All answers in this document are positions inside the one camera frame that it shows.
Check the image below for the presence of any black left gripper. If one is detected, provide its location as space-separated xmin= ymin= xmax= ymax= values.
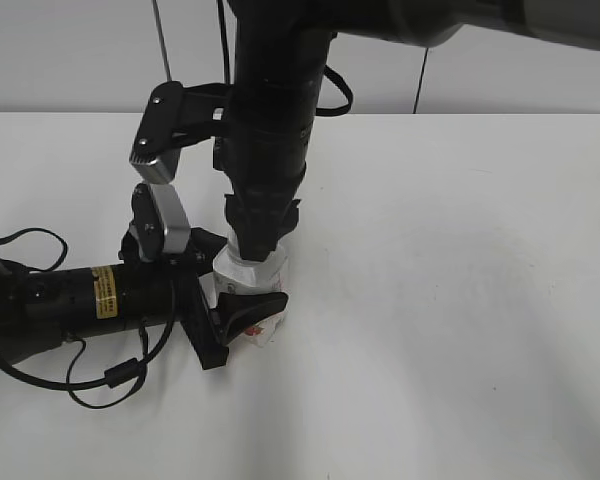
xmin=118 ymin=227 xmax=288 ymax=370

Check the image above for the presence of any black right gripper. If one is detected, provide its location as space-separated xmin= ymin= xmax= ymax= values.
xmin=225 ymin=186 xmax=300 ymax=261

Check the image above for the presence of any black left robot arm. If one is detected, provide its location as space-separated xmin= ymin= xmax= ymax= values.
xmin=0 ymin=228 xmax=288 ymax=370

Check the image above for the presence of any white square drink bottle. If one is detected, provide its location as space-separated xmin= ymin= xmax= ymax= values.
xmin=205 ymin=238 xmax=290 ymax=348

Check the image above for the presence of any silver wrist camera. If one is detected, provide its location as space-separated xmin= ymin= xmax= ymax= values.
xmin=130 ymin=181 xmax=191 ymax=262
xmin=129 ymin=81 xmax=184 ymax=185

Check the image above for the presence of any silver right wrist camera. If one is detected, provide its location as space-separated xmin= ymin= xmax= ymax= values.
xmin=129 ymin=81 xmax=184 ymax=185

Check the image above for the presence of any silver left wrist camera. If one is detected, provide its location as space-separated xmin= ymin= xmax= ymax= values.
xmin=130 ymin=181 xmax=191 ymax=262

